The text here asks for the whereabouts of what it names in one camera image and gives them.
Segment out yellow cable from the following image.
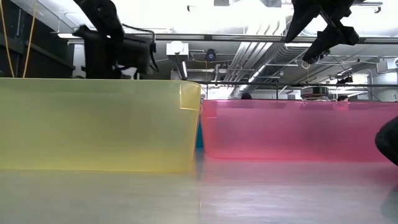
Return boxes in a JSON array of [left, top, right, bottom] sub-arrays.
[[0, 0, 37, 78]]

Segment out black aluminium table frame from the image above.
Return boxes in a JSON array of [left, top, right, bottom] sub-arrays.
[[189, 80, 398, 102]]

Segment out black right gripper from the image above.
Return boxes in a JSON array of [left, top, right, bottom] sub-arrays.
[[284, 0, 361, 64]]

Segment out silver ceiling ducts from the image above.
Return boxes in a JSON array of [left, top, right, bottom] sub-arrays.
[[222, 24, 308, 91]]

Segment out pink plastic bin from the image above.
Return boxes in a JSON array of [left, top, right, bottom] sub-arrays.
[[201, 99, 398, 163]]

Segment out blue plastic bin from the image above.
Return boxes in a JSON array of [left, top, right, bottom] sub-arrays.
[[195, 119, 205, 149]]

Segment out black cloth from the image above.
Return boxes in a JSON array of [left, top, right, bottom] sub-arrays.
[[374, 115, 398, 167]]

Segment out yellow plastic bin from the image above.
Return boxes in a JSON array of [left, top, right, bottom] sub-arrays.
[[0, 77, 202, 174]]

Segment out white ceiling lamp box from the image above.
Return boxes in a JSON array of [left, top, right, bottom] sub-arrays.
[[165, 40, 190, 80]]

